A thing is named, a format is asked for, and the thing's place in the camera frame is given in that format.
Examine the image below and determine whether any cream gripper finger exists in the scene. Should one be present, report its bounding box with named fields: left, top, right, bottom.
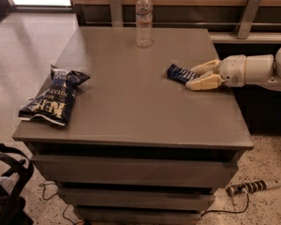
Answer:
left=191, top=59, right=220, bottom=75
left=185, top=72, right=225, bottom=91

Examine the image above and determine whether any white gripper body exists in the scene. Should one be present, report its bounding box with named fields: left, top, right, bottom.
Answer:
left=219, top=54, right=246, bottom=87

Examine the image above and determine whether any blue rxbar blueberry wrapper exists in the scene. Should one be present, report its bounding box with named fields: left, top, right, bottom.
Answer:
left=167, top=64, right=200, bottom=84

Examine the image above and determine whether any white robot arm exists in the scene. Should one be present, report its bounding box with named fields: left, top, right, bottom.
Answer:
left=185, top=48, right=281, bottom=91

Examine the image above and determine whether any blue potato chip bag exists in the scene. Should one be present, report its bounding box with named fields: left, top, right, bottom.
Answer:
left=18, top=66, right=90, bottom=127

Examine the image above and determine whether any clear plastic water bottle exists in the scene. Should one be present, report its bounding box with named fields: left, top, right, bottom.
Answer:
left=135, top=0, right=153, bottom=48

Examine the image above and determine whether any grey drawer cabinet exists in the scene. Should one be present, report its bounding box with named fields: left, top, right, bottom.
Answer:
left=14, top=27, right=253, bottom=215

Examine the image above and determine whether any white power strip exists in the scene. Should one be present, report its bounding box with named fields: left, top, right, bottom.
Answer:
left=226, top=180, right=281, bottom=196

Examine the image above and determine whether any top grey drawer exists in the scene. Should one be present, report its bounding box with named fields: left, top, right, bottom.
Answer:
left=32, top=155, right=238, bottom=188

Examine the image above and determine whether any grey drawer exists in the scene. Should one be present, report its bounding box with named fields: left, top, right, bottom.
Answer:
left=74, top=207, right=200, bottom=225
left=58, top=187, right=214, bottom=211
left=32, top=155, right=238, bottom=188

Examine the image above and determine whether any middle grey drawer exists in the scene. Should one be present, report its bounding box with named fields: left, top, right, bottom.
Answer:
left=58, top=187, right=214, bottom=211

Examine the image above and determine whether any bottom grey drawer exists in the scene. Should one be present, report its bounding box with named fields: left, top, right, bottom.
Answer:
left=74, top=207, right=200, bottom=225

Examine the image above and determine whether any right metal bracket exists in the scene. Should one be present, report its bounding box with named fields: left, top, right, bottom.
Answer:
left=234, top=0, right=261, bottom=39

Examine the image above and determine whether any metal bracket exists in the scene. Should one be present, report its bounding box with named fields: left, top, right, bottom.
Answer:
left=110, top=0, right=124, bottom=27
left=234, top=0, right=261, bottom=39

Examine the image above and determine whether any left metal bracket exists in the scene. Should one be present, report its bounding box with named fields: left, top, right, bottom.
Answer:
left=110, top=0, right=124, bottom=27

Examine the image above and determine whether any black power cable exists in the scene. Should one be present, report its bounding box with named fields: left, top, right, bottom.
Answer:
left=200, top=191, right=251, bottom=218

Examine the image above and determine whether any horizontal metal rail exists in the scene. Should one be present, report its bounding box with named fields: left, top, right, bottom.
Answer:
left=85, top=22, right=281, bottom=27

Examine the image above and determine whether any thin black floor cable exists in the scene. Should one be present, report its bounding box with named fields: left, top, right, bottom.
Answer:
left=37, top=180, right=85, bottom=225

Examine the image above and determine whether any black bag with straps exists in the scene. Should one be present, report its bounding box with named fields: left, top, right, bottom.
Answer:
left=0, top=143, right=34, bottom=225

